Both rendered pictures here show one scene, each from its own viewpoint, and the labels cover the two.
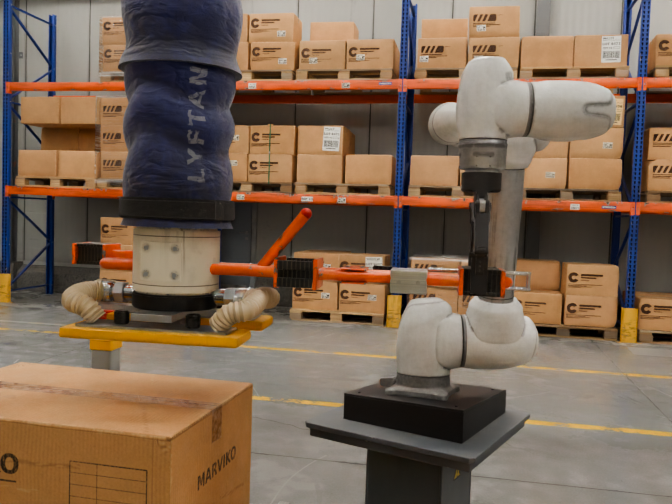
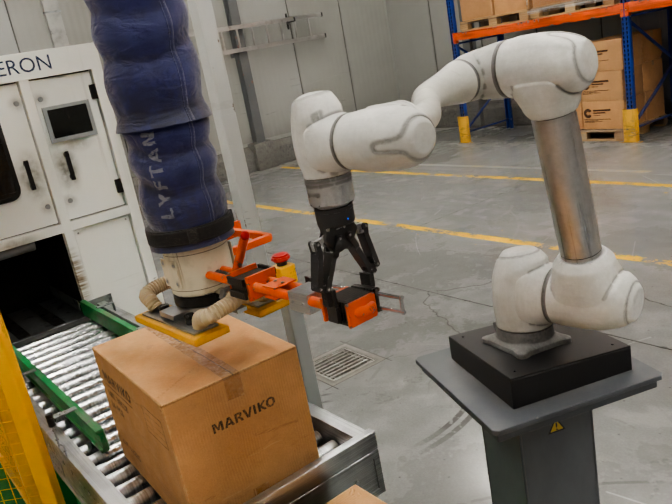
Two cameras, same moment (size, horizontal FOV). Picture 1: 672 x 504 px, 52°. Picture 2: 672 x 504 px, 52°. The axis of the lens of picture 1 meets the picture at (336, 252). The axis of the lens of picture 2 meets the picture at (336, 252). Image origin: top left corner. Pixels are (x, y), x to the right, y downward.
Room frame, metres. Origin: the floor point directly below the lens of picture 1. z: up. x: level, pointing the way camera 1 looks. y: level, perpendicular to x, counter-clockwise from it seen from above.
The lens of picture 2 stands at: (0.37, -1.17, 1.70)
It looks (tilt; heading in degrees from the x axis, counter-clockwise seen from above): 16 degrees down; 45
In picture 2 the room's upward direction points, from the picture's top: 11 degrees counter-clockwise
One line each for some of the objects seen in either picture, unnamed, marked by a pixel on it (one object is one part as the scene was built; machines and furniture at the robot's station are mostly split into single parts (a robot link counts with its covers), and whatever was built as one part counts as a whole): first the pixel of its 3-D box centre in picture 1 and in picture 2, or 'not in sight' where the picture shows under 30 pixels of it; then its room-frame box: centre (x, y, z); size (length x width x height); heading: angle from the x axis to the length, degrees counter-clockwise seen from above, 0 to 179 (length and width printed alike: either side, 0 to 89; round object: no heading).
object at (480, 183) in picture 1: (480, 196); (337, 227); (1.30, -0.27, 1.37); 0.08 x 0.07 x 0.09; 172
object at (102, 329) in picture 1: (156, 325); (178, 318); (1.28, 0.33, 1.11); 0.34 x 0.10 x 0.05; 83
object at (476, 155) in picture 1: (482, 157); (330, 190); (1.30, -0.27, 1.45); 0.09 x 0.09 x 0.06
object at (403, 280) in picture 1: (408, 280); (309, 297); (1.31, -0.14, 1.21); 0.07 x 0.07 x 0.04; 83
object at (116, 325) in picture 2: not in sight; (146, 334); (1.87, 1.62, 0.60); 1.60 x 0.10 x 0.09; 80
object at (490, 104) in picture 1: (491, 99); (324, 133); (1.30, -0.28, 1.56); 0.13 x 0.11 x 0.16; 88
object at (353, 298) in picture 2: (480, 281); (348, 306); (1.29, -0.27, 1.21); 0.08 x 0.07 x 0.05; 83
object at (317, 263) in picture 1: (298, 272); (252, 281); (1.34, 0.07, 1.21); 0.10 x 0.08 x 0.06; 173
